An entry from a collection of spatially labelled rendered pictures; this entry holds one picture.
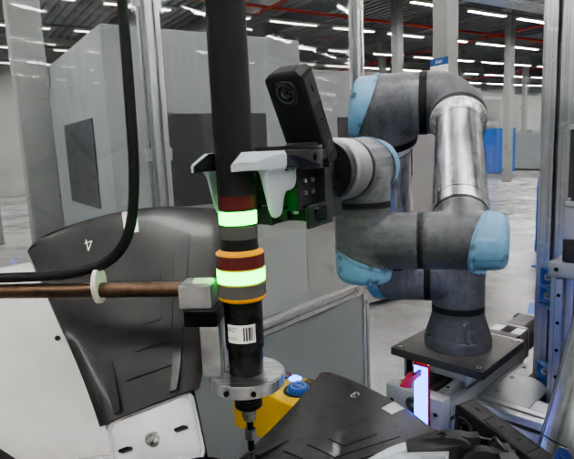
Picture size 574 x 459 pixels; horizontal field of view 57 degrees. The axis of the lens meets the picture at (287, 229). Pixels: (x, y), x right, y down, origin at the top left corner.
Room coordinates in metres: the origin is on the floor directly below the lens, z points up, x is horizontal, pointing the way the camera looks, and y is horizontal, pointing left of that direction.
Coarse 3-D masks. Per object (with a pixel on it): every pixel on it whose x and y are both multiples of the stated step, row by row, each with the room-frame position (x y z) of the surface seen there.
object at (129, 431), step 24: (168, 408) 0.46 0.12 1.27; (192, 408) 0.45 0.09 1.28; (120, 432) 0.46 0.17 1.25; (144, 432) 0.45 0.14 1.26; (168, 432) 0.45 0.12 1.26; (192, 432) 0.44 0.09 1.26; (120, 456) 0.45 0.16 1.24; (144, 456) 0.44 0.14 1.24; (168, 456) 0.44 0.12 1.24; (192, 456) 0.43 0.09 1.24
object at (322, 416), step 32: (320, 384) 0.67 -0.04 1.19; (352, 384) 0.68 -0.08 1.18; (288, 416) 0.60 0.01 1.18; (320, 416) 0.60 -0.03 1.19; (352, 416) 0.60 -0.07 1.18; (384, 416) 0.61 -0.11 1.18; (416, 416) 0.63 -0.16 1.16; (256, 448) 0.53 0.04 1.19; (288, 448) 0.52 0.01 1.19; (320, 448) 0.52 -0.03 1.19; (352, 448) 0.52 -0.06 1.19; (384, 448) 0.53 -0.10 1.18
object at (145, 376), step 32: (96, 224) 0.59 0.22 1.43; (160, 224) 0.60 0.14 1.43; (192, 224) 0.60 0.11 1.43; (32, 256) 0.57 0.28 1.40; (64, 256) 0.57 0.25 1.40; (96, 256) 0.57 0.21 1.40; (128, 256) 0.57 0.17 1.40; (160, 256) 0.56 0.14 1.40; (192, 256) 0.57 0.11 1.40; (64, 320) 0.53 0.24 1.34; (96, 320) 0.52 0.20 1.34; (128, 320) 0.52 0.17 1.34; (160, 320) 0.51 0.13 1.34; (96, 352) 0.50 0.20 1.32; (128, 352) 0.50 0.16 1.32; (160, 352) 0.49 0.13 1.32; (192, 352) 0.49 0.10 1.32; (96, 384) 0.49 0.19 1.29; (128, 384) 0.48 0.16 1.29; (160, 384) 0.47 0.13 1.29; (192, 384) 0.47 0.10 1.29
